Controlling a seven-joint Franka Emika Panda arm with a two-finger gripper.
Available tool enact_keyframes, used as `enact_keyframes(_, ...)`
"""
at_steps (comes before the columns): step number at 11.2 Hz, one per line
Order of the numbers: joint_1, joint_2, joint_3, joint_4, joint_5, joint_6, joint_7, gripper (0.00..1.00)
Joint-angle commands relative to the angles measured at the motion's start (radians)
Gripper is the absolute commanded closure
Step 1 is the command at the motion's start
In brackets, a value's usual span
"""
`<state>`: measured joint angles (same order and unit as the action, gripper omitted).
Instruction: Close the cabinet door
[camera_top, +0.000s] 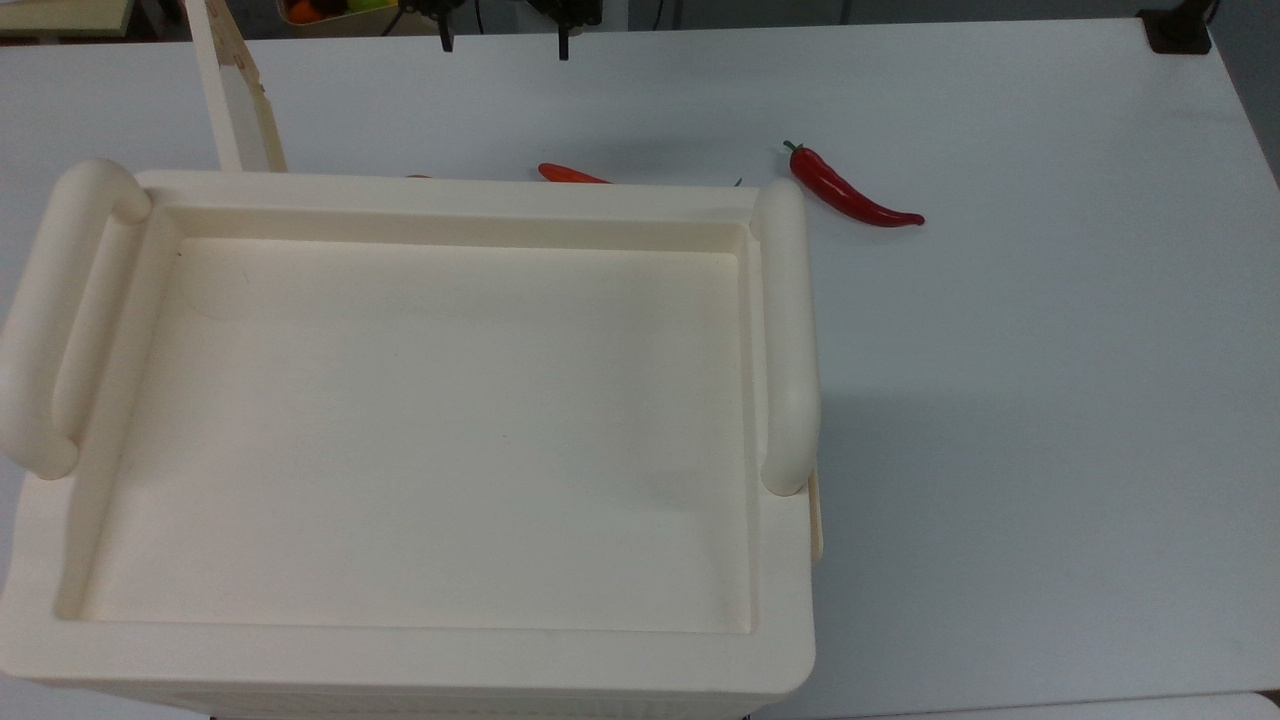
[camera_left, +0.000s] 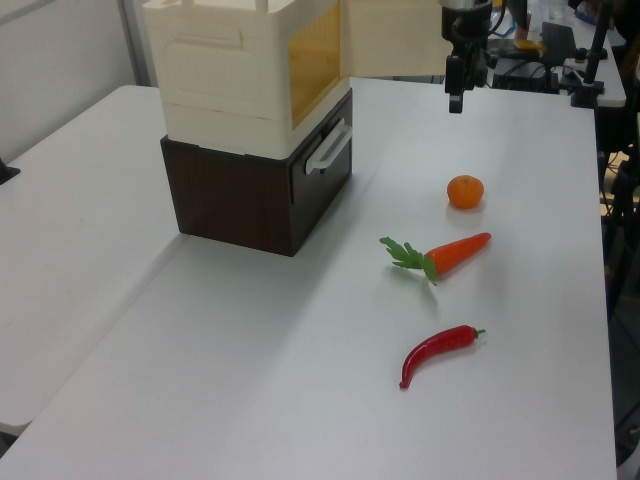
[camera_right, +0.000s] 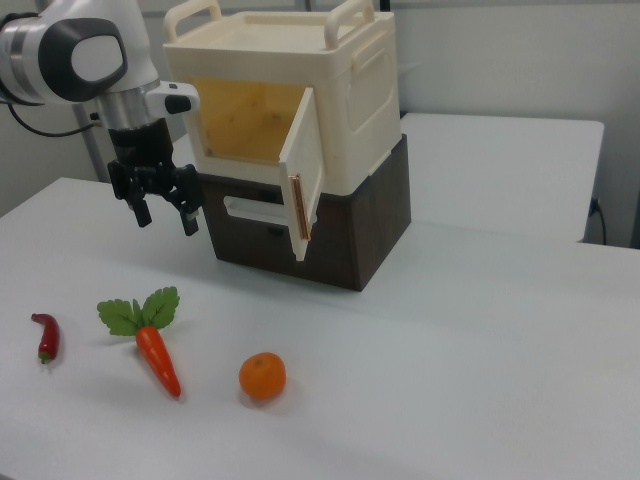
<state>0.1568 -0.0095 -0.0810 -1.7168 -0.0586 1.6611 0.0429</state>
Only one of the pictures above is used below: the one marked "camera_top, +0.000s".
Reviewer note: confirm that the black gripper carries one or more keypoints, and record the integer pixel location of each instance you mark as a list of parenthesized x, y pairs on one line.
[(570, 9)]

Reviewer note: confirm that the cream cabinet door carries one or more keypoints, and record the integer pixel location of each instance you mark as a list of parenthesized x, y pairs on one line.
[(232, 90)]

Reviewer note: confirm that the cream plastic cabinet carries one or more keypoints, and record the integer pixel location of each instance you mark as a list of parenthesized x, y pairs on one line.
[(420, 430)]

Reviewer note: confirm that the cream cabinet side panel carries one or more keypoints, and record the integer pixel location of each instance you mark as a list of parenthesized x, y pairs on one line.
[(816, 515)]

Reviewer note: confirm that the orange-red chili pepper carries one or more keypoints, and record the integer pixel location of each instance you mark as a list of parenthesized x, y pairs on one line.
[(568, 175)]

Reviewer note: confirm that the basket of toy fruit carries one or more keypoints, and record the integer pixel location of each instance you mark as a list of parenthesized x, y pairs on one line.
[(335, 10)]

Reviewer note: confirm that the dark red chili pepper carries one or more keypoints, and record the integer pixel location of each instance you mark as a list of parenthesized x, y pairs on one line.
[(840, 190)]

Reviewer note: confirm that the light wooden side table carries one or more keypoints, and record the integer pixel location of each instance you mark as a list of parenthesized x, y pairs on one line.
[(60, 14)]

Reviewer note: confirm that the black table clamp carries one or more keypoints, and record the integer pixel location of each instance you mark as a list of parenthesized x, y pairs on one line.
[(1178, 28)]

